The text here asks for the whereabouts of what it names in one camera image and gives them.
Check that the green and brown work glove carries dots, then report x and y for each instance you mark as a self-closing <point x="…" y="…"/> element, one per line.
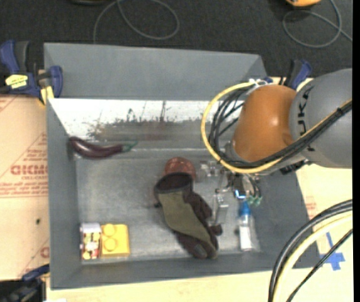
<point x="186" y="214"/>

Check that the brown cardboard board red print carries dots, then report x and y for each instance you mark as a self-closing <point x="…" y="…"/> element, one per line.
<point x="16" y="156"/>

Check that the red and white small box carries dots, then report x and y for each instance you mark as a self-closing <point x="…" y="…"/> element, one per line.
<point x="90" y="241"/>

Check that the purple toy eggplant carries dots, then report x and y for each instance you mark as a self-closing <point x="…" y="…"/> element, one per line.
<point x="98" y="150"/>

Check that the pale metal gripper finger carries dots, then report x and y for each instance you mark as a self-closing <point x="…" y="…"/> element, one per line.
<point x="210" y="169"/>
<point x="221" y="209"/>

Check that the red-brown ball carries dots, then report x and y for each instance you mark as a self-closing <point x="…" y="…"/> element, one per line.
<point x="180" y="165"/>

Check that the clear plastic bottle blue cap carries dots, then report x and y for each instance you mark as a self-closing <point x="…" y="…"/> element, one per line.
<point x="246" y="231"/>

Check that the grey metal bin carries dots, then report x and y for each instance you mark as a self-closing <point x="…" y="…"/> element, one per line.
<point x="120" y="187"/>

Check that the yellow block with round studs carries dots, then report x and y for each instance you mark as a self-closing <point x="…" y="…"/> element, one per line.
<point x="114" y="240"/>

